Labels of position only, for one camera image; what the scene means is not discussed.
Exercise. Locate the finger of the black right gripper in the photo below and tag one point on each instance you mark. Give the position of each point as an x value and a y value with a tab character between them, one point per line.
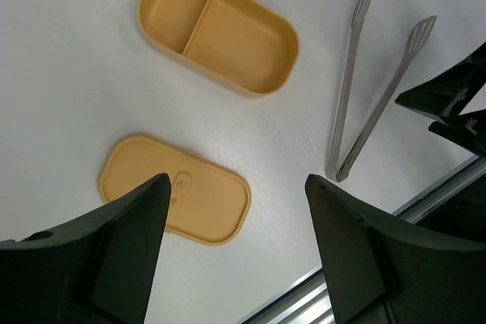
467	131
447	94

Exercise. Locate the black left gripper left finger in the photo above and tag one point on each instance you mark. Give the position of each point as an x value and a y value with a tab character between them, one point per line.
96	268

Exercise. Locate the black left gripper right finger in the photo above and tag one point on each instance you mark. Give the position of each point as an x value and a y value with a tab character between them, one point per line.
382	269

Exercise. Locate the stainless steel food tongs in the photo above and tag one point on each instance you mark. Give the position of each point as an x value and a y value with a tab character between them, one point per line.
376	59

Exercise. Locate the yellow lunch box base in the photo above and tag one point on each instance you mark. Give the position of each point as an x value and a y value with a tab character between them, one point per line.
238	43

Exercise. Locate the yellow lunch box lid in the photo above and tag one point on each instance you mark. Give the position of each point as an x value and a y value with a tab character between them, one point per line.
208	202

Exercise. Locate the aluminium rail frame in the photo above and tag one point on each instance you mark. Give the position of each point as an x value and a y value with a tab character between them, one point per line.
308	299

